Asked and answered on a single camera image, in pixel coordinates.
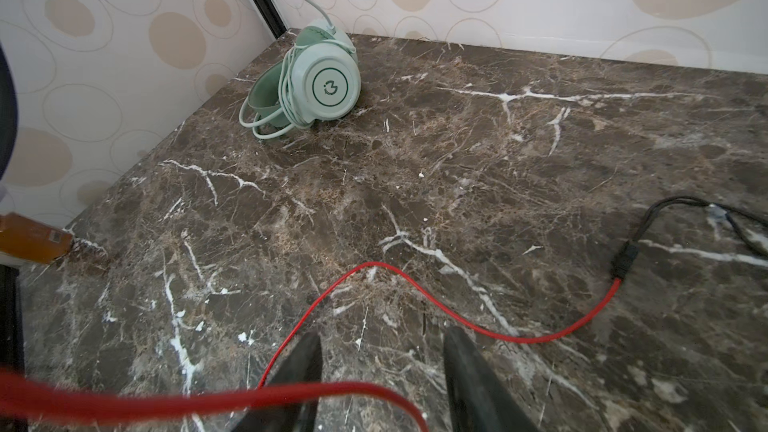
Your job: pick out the black mounting base rail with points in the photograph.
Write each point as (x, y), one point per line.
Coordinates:
(12, 342)

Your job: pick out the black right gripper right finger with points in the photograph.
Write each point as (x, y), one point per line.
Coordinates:
(478, 401)

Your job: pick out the amber bottle black cap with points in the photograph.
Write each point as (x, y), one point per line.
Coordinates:
(27, 239)

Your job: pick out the mint green headphones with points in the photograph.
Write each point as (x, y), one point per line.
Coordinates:
(318, 79)

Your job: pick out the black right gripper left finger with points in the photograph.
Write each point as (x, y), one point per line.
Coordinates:
(303, 365)

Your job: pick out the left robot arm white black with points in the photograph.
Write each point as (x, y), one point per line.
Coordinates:
(8, 113)

